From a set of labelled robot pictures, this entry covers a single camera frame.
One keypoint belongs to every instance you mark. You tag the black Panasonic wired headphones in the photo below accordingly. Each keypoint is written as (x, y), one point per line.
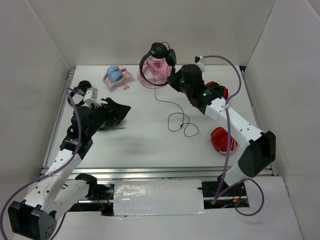
(162, 50)

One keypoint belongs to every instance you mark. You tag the small black headphones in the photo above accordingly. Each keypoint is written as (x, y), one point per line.
(80, 89)

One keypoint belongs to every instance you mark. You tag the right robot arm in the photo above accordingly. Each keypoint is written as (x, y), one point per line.
(259, 147)

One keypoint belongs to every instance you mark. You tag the white taped cover sheet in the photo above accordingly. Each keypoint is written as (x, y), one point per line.
(158, 198)

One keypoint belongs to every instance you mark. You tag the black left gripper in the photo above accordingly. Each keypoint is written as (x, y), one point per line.
(116, 109)

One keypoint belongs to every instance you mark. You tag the pink blue cat-ear headphones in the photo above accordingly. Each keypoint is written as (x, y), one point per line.
(116, 75)

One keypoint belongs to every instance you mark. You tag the pink gaming headphones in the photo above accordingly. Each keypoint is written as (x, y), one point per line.
(156, 71)

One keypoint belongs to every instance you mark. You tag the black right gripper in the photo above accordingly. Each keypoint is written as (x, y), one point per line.
(173, 79)

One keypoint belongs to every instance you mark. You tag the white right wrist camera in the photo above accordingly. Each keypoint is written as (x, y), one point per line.
(200, 62)

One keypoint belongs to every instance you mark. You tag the black headset with microphone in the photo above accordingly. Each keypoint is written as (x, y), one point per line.
(111, 126)

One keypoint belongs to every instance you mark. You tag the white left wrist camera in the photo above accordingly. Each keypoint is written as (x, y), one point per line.
(91, 97)

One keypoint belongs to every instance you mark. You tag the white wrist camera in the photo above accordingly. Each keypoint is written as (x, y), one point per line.
(200, 62)
(91, 97)

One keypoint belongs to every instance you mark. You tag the red black headphones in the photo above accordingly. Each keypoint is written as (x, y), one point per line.
(220, 89)

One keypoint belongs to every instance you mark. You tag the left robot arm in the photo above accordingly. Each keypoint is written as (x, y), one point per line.
(36, 216)

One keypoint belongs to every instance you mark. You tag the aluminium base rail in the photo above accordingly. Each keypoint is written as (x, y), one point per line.
(113, 174)

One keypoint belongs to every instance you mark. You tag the folded red headphones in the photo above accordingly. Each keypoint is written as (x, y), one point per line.
(219, 140)

